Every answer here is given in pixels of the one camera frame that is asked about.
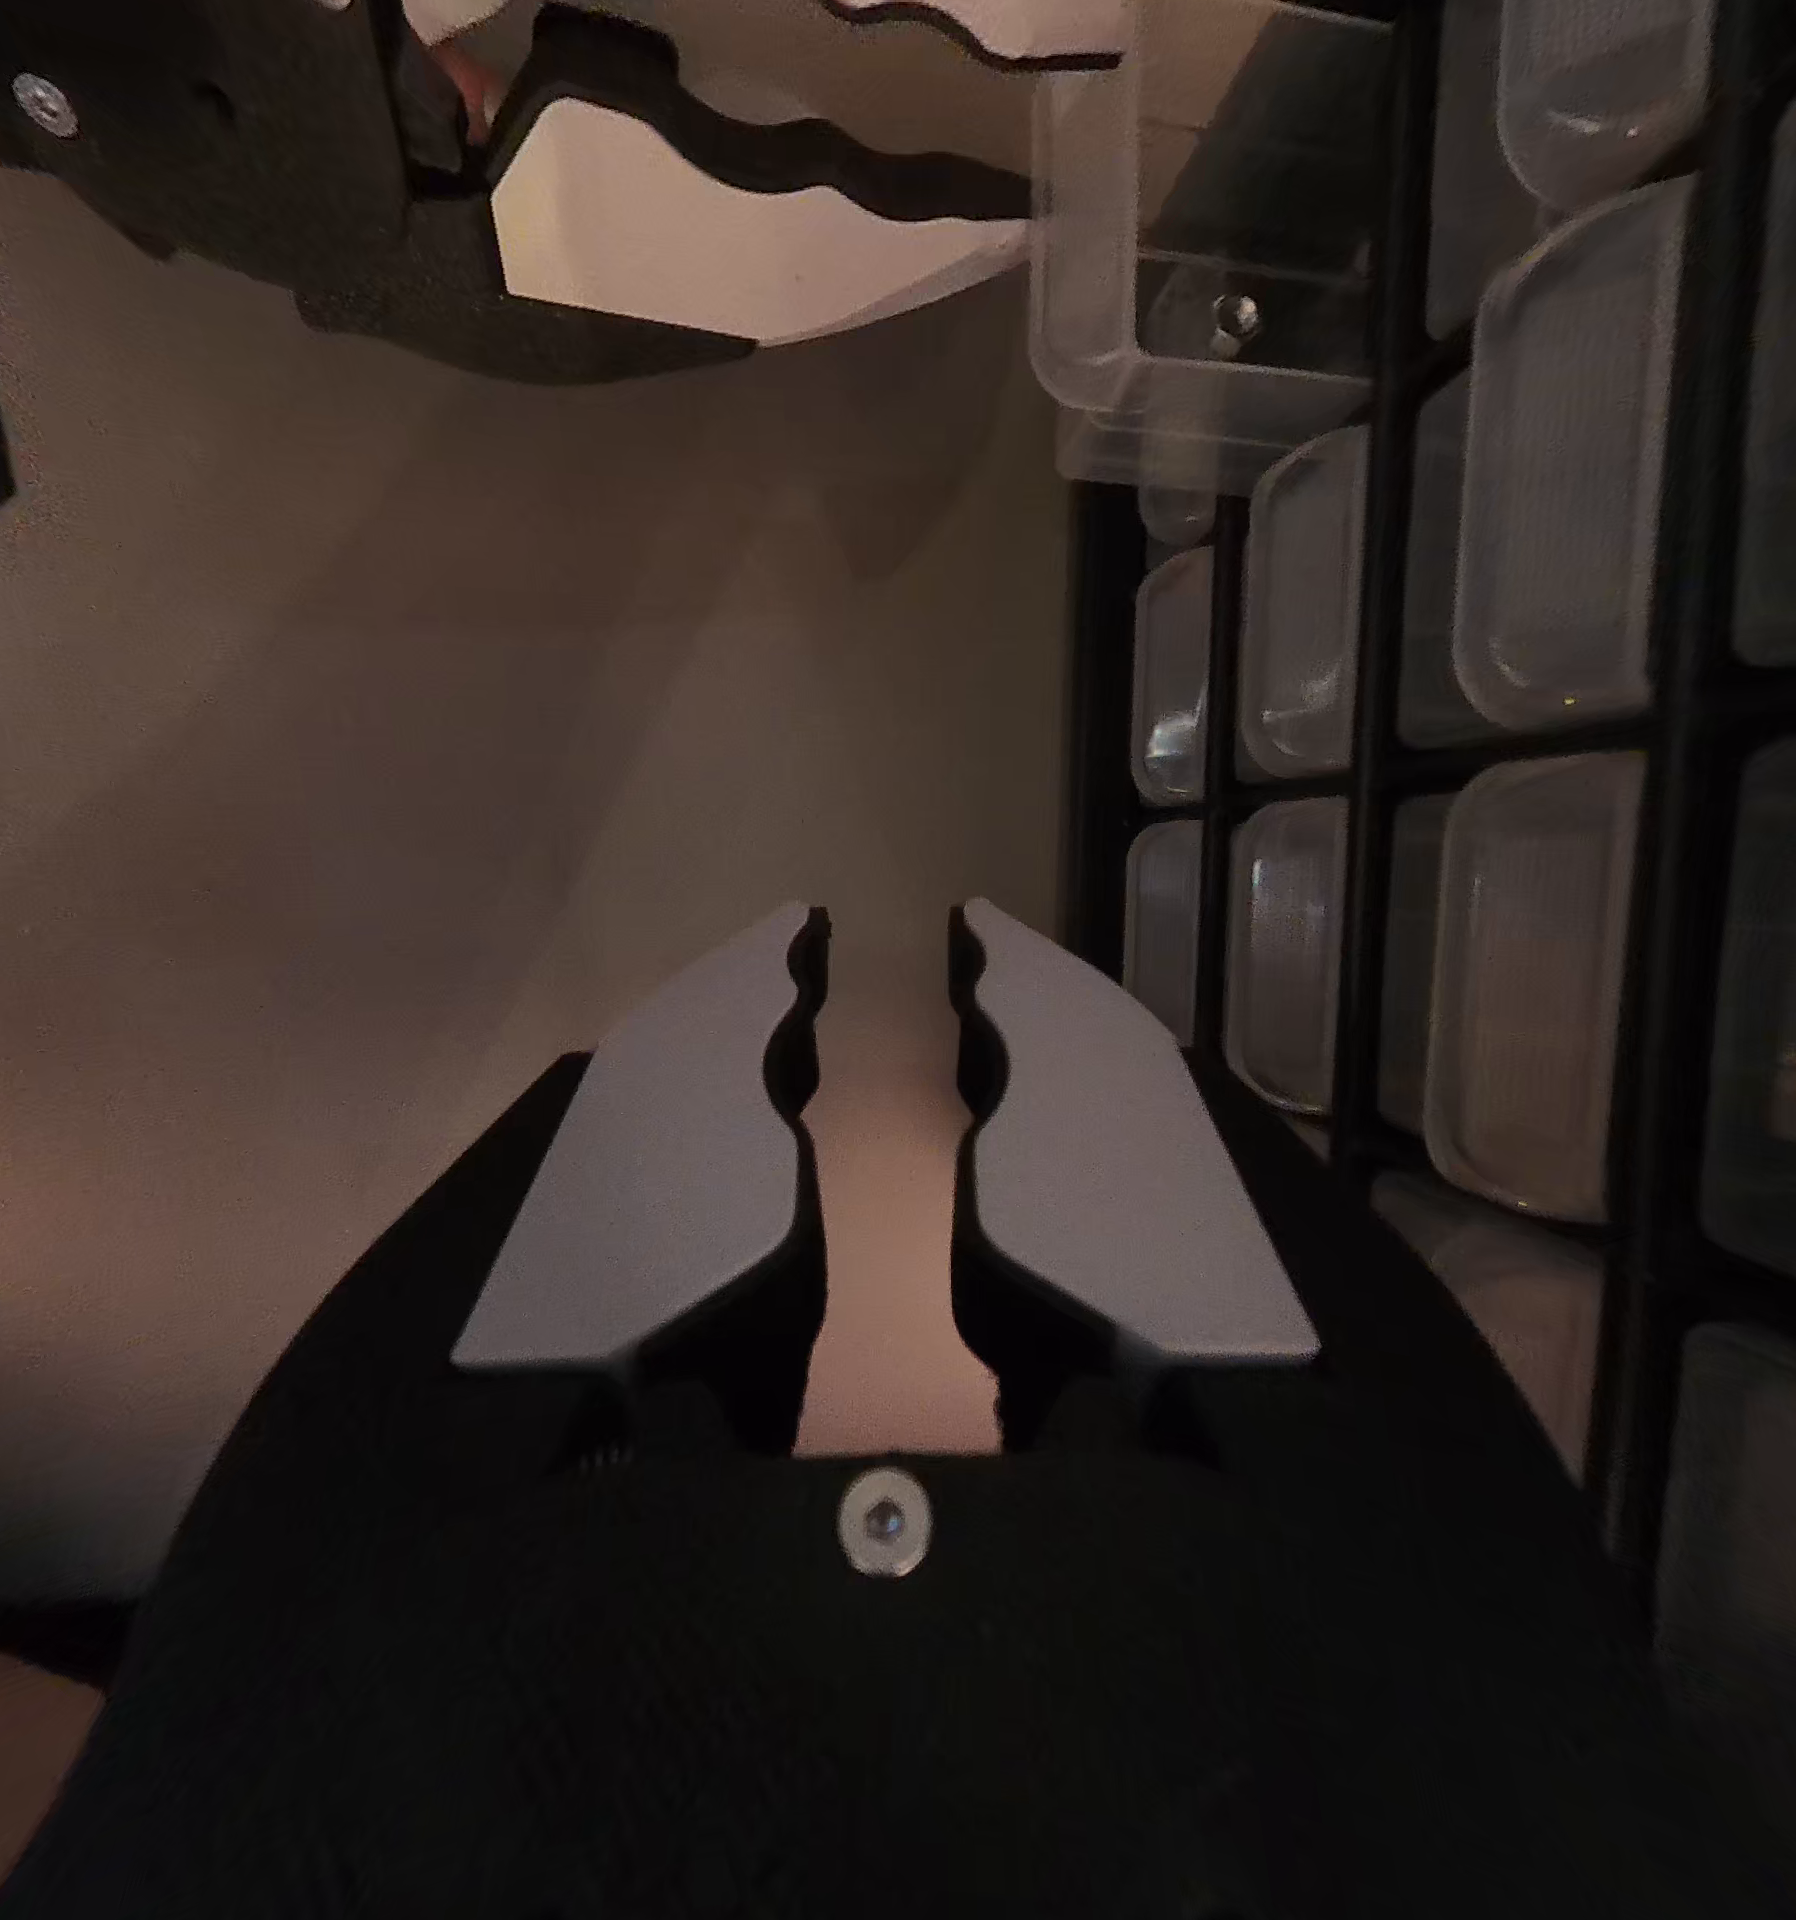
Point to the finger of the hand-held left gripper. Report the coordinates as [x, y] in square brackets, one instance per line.
[972, 23]
[785, 255]

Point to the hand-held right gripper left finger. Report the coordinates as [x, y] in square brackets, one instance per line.
[640, 1204]

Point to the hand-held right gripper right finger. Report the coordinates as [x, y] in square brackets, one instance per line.
[1136, 1204]

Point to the clear plastic drawer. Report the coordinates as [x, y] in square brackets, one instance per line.
[1201, 242]

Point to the small metal nut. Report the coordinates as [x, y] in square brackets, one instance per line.
[1240, 315]

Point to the black drawer cabinet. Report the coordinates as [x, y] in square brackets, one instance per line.
[1705, 751]

